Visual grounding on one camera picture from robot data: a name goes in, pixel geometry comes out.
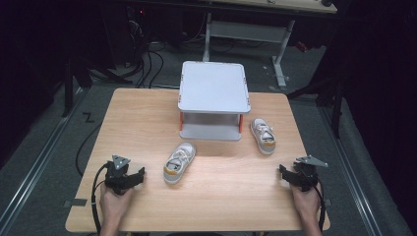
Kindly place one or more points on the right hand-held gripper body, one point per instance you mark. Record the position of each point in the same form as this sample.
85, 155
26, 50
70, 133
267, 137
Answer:
306, 177

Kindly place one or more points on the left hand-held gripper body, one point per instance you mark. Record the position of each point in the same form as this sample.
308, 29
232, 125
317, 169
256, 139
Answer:
116, 178

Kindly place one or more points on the white sneaker with orange heel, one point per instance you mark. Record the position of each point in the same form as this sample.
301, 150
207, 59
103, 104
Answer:
178, 164
264, 137

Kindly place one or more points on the white two-tier shoe rack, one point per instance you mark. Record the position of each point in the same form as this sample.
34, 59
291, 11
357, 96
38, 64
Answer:
213, 85

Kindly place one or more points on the person's left hand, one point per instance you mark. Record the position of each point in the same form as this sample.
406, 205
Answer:
113, 206

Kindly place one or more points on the person's right hand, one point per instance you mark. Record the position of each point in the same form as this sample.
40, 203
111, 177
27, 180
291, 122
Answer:
306, 206

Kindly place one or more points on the grey tape strip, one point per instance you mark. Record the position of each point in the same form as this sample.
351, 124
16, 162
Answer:
75, 203
327, 202

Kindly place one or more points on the black metal stand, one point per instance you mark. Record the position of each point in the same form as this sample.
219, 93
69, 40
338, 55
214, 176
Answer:
69, 88
336, 108

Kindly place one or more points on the small red object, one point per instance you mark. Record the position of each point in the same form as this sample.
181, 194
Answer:
302, 46

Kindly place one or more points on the metal floor rail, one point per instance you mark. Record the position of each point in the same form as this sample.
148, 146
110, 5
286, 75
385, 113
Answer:
36, 157
352, 177

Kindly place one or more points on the white metal desk frame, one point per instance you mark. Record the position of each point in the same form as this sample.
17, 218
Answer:
246, 32

